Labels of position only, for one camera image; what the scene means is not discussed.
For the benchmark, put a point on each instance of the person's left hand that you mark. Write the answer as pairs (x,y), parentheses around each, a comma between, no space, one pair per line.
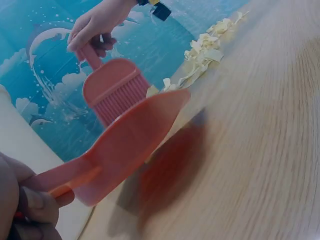
(11,180)

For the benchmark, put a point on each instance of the person's right hand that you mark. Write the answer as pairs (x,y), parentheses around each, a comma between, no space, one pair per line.
(100,20)

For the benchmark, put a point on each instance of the person's right fingers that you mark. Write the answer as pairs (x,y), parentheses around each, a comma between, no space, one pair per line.
(82,40)

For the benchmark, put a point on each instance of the pink hand brush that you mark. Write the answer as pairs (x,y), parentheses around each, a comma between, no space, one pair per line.
(112,85)

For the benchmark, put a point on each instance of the pink plastic dustpan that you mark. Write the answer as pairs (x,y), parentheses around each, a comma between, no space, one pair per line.
(130,140)

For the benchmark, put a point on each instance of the black wrist band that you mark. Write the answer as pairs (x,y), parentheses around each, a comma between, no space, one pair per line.
(160,8)

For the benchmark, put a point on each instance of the pile of yellow paper shreds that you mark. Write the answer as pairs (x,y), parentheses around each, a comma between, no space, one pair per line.
(203,53)

